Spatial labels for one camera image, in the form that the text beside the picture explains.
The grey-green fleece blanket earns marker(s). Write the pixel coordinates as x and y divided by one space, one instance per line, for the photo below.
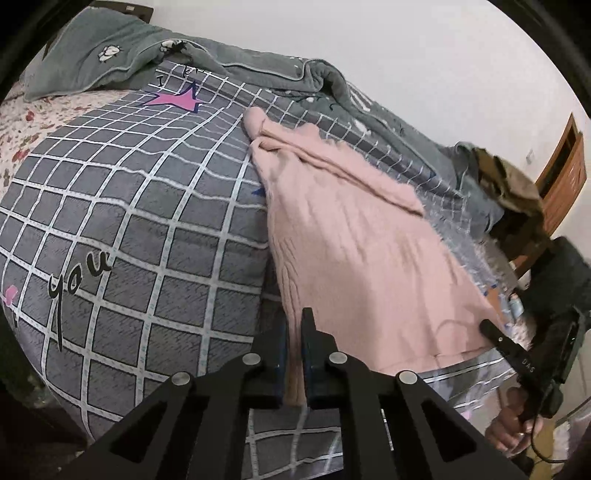
103 48

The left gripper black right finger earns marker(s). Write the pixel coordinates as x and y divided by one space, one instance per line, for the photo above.
392 427

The brown wooden door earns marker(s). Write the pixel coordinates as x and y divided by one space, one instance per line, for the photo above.
559 185

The white wall switch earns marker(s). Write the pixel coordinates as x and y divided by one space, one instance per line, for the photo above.
530 157

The black garment on chair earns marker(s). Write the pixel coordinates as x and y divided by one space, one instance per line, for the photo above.
559 282

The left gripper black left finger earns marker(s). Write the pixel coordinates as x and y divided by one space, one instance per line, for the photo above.
192 427

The grey checked star quilt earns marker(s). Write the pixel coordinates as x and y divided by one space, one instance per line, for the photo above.
133 239

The brown folded clothes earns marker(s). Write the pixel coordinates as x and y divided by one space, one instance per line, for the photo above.
508 185

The person's right hand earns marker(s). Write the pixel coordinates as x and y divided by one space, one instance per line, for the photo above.
506 432

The pink knit sweater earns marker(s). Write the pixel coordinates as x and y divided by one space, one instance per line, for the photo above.
354 245

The dark wooden headboard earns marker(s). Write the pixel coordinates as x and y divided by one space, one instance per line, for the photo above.
144 13

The floral bed sheet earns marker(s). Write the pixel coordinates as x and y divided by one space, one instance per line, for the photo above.
24 125

